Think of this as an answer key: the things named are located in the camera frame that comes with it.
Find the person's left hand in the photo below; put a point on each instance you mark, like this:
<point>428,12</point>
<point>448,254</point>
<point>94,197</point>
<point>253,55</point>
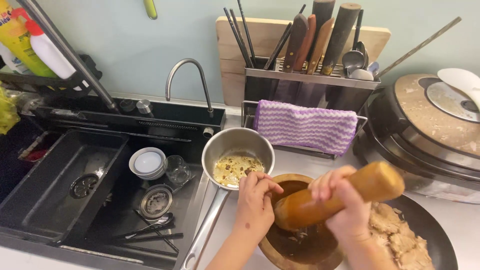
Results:
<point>253,213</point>

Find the person's right hand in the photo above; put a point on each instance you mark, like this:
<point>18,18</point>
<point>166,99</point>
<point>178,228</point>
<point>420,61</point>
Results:
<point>352,217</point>

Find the person's right fingers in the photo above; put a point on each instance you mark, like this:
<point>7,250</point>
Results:
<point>328,183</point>

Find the wooden pestle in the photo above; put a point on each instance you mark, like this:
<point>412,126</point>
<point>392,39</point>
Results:
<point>378,183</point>

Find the wooden mortar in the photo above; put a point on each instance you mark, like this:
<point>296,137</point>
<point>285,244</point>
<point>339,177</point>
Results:
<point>311,249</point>

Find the purple white striped cloth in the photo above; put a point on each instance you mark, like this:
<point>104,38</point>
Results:
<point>305,125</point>

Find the shredded cooked meat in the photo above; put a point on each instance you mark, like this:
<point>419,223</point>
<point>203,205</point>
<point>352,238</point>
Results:
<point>397,240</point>

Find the steel knife and utensil holder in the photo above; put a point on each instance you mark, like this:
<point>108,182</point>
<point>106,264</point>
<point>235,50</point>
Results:
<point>318,92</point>

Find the yellow food residue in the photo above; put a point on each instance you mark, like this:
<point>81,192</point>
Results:
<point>234,168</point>

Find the steel saucepan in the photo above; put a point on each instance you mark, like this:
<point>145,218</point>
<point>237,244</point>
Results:
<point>228,144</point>

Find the steel rice cooker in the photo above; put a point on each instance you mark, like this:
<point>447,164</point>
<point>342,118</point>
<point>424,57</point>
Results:
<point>423,135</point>

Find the black frying pan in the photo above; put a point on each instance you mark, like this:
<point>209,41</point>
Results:
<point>431,228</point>

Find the white spoon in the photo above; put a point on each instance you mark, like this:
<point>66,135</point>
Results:
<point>362,75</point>

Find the steel spoon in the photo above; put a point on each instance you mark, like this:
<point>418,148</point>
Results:
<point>157,223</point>
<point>352,59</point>

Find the black chopstick pair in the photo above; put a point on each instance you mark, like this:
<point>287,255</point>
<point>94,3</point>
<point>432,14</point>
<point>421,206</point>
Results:
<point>279,45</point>

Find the clear drinking glass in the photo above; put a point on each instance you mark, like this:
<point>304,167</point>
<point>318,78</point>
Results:
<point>178,170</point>

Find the wooden cutting board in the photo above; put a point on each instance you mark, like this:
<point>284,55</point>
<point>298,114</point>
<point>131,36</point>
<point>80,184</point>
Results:
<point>262,41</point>

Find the long metal rod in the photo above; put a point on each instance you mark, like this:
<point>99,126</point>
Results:
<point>420,45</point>

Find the white rice paddle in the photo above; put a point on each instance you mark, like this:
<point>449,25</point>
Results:
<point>461,82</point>

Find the bundle of black chopsticks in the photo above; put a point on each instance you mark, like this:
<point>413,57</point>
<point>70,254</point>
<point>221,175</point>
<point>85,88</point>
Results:
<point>242,39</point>

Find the curved steel faucet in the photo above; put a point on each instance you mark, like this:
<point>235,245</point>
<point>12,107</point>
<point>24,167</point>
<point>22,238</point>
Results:
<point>198,73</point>

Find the steel sink strainer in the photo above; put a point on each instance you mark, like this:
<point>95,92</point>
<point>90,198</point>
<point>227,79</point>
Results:
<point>155,202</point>

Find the stack of white bowls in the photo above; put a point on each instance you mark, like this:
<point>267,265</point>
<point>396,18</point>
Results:
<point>147,164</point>

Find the steel sink knob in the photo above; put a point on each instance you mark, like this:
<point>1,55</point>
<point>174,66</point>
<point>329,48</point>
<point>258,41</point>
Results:
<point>144,106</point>

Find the dark sink knob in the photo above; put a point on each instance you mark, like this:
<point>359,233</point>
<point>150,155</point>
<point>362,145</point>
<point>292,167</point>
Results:
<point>127,105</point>

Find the steel sink drain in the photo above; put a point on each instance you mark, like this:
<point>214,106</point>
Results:
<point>83,186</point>

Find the black kitchen sink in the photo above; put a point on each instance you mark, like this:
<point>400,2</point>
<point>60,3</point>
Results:
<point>56,187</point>

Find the black dish rack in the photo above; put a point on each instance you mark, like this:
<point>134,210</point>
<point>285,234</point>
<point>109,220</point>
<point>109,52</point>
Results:
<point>75,63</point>

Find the white bottle with red cap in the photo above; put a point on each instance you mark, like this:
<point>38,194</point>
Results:
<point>50,54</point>

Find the yellow green plastic bag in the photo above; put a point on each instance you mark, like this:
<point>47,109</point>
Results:
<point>7,112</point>

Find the yellow detergent bottle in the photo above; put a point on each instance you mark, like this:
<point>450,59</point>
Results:
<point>18,41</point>

